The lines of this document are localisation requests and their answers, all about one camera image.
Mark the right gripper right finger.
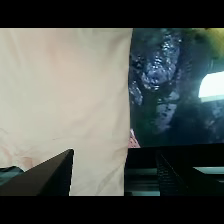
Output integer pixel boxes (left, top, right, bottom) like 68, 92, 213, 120
155, 150, 224, 197

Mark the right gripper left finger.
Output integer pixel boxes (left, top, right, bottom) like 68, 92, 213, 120
0, 148, 75, 197

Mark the pale pink T-shirt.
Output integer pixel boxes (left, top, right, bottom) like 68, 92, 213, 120
0, 27, 142, 197

